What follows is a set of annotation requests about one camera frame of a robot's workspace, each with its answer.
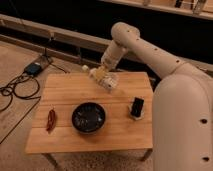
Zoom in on wooden table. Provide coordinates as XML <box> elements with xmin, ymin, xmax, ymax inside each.
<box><xmin>25</xmin><ymin>71</ymin><xmax>155</xmax><ymax>155</ymax></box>

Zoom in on black power adapter box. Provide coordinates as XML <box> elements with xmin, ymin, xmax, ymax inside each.
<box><xmin>24</xmin><ymin>63</ymin><xmax>42</xmax><ymax>76</ymax></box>

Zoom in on black phone on stand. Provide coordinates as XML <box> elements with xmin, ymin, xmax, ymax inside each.
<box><xmin>130</xmin><ymin>97</ymin><xmax>144</xmax><ymax>120</ymax></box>

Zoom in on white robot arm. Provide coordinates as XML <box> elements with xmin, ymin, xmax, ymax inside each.
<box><xmin>90</xmin><ymin>22</ymin><xmax>213</xmax><ymax>171</ymax></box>

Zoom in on long wooden beam rail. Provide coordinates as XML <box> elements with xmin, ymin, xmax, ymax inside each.
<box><xmin>0</xmin><ymin>14</ymin><xmax>206</xmax><ymax>78</ymax></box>

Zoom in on red chili pepper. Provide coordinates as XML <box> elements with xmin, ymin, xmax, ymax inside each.
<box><xmin>46</xmin><ymin>109</ymin><xmax>56</xmax><ymax>133</ymax></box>

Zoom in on black bowl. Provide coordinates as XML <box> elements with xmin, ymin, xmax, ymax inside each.
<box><xmin>71</xmin><ymin>102</ymin><xmax>106</xmax><ymax>134</ymax></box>

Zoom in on black tripod stand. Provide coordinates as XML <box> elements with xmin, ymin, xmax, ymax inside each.
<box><xmin>41</xmin><ymin>34</ymin><xmax>69</xmax><ymax>73</ymax></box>

